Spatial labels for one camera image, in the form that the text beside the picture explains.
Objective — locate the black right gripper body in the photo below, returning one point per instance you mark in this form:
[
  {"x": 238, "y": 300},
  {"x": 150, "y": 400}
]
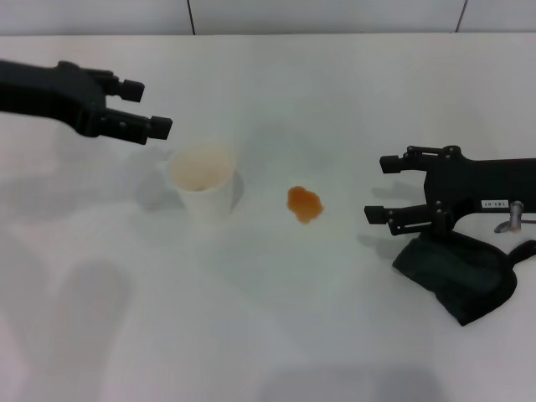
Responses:
[{"x": 481, "y": 184}]

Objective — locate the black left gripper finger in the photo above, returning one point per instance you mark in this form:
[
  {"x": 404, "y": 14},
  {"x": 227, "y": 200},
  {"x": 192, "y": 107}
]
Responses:
[
  {"x": 161, "y": 127},
  {"x": 132, "y": 90}
]

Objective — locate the white paper cup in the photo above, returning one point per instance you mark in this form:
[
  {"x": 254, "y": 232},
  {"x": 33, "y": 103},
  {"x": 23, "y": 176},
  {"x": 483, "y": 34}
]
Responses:
[{"x": 205, "y": 201}]

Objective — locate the brown water stain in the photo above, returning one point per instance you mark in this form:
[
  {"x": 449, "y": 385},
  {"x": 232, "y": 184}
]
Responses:
[{"x": 305, "y": 205}]

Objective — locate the dark blue rag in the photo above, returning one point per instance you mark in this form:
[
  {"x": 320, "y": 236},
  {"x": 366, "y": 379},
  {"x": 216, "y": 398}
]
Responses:
[{"x": 460, "y": 276}]

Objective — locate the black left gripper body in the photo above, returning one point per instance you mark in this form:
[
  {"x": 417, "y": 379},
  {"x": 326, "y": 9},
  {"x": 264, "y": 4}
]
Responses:
[{"x": 46, "y": 96}]

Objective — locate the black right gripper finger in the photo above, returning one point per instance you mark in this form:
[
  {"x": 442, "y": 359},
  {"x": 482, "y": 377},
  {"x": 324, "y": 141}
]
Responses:
[
  {"x": 374, "y": 214},
  {"x": 391, "y": 164}
]

